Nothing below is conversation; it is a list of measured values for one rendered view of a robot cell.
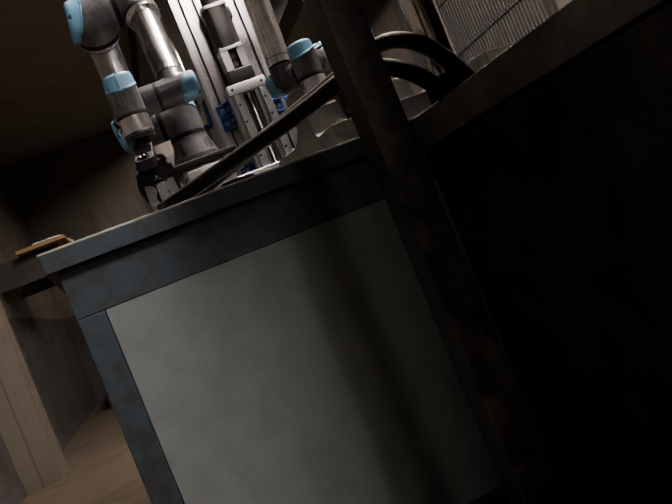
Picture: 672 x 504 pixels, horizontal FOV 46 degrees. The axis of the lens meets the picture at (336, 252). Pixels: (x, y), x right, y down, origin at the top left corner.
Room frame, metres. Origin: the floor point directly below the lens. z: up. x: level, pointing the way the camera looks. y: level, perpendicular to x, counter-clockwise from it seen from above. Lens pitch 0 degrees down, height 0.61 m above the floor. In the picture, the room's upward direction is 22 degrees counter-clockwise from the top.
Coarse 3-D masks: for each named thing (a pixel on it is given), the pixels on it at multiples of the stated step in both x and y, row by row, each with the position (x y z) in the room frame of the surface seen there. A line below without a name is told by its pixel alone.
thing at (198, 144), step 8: (200, 128) 2.53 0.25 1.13; (176, 136) 2.51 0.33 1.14; (184, 136) 2.50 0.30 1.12; (192, 136) 2.50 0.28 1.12; (200, 136) 2.52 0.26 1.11; (208, 136) 2.55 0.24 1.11; (176, 144) 2.52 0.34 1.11; (184, 144) 2.50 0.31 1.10; (192, 144) 2.49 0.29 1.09; (200, 144) 2.50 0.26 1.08; (208, 144) 2.53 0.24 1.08; (176, 152) 2.52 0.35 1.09; (184, 152) 2.49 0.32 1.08; (192, 152) 2.49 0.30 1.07; (200, 152) 2.49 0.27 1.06; (208, 152) 2.50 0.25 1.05; (176, 160) 2.52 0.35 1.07; (184, 160) 2.49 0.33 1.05
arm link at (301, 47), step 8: (304, 40) 2.23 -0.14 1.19; (288, 48) 2.24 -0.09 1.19; (296, 48) 2.23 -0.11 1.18; (304, 48) 2.23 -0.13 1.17; (312, 48) 2.24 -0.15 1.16; (296, 56) 2.23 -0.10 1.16; (304, 56) 2.22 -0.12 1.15; (312, 56) 2.23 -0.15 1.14; (320, 56) 2.27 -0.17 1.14; (296, 64) 2.24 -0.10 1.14; (304, 64) 2.23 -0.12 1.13; (312, 64) 2.23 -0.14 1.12; (320, 64) 2.25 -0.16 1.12; (296, 72) 2.25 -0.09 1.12; (304, 72) 2.23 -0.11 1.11; (312, 72) 2.22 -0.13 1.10; (320, 72) 2.24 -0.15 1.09
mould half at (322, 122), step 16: (400, 80) 1.85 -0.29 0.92; (400, 96) 1.84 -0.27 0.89; (416, 96) 1.72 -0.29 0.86; (320, 112) 1.79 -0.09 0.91; (336, 112) 1.80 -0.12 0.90; (416, 112) 1.71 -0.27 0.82; (304, 128) 1.83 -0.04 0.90; (320, 128) 1.78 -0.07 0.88; (336, 128) 1.66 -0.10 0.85; (352, 128) 1.67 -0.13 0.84; (304, 144) 1.87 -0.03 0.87; (320, 144) 1.77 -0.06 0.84; (336, 144) 1.67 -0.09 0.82; (288, 160) 2.04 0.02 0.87
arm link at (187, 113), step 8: (184, 104) 2.51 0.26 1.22; (192, 104) 2.53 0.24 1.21; (168, 112) 2.50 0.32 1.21; (176, 112) 2.50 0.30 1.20; (184, 112) 2.51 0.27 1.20; (192, 112) 2.52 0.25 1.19; (160, 120) 2.49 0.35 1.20; (168, 120) 2.50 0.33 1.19; (176, 120) 2.50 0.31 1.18; (184, 120) 2.50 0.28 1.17; (192, 120) 2.51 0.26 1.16; (200, 120) 2.55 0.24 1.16; (160, 128) 2.50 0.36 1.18; (168, 128) 2.50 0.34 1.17; (176, 128) 2.50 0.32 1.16; (184, 128) 2.50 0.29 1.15; (192, 128) 2.51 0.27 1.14; (168, 136) 2.52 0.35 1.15
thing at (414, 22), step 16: (400, 0) 1.43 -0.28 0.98; (416, 0) 1.41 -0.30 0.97; (432, 0) 1.42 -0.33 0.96; (416, 16) 1.42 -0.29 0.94; (432, 16) 1.41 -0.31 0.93; (416, 32) 1.42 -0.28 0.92; (432, 32) 1.41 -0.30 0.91; (448, 48) 1.41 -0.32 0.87; (432, 64) 1.42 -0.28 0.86; (448, 80) 1.39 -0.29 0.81; (432, 96) 1.42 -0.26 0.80
